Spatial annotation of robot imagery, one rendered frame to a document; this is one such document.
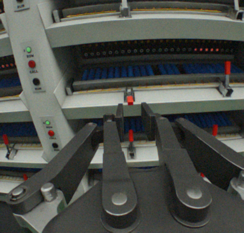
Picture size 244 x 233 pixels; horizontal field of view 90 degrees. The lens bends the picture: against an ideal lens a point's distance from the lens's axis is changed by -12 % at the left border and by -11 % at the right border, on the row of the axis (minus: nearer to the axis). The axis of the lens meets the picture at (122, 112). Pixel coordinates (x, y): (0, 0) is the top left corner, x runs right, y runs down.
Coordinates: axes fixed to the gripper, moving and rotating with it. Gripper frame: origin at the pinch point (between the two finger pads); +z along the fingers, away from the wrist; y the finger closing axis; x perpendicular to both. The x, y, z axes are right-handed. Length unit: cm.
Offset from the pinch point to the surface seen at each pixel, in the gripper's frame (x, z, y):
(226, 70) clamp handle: 5.9, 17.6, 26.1
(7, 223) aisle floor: -55, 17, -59
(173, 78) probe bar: 3.9, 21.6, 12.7
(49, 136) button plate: -10.0, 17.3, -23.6
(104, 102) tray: -1.0, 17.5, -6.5
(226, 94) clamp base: -0.1, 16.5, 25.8
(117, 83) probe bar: 3.1, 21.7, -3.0
